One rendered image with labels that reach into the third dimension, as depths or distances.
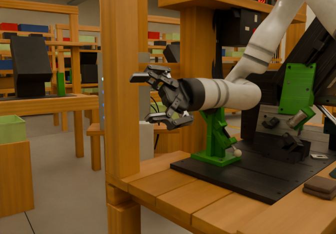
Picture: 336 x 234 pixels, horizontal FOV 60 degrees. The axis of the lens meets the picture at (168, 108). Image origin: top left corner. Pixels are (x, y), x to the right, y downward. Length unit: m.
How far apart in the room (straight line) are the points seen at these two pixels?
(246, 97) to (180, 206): 0.35
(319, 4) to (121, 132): 0.67
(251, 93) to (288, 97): 0.55
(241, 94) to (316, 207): 0.36
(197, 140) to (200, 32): 0.46
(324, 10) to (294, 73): 0.61
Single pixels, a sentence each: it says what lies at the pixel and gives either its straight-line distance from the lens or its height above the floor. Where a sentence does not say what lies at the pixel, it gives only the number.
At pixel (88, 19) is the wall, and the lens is 11.52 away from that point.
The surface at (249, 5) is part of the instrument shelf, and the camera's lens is 1.34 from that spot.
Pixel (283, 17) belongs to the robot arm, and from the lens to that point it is 0.79.
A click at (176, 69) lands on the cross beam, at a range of 1.27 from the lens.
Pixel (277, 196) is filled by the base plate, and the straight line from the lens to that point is 0.91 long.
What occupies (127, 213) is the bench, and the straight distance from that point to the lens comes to 1.11.
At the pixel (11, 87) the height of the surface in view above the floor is 0.73.
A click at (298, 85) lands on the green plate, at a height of 1.18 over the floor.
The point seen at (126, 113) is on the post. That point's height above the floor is 1.10.
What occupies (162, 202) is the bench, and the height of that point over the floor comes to 0.87.
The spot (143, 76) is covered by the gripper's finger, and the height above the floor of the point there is 1.25.
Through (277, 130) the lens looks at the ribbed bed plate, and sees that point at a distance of 1.30.
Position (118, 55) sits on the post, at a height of 1.30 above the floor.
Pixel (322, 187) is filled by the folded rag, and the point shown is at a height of 0.93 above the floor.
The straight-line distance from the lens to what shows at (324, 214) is 0.86.
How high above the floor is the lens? 1.27
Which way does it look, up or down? 9 degrees down
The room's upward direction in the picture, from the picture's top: straight up
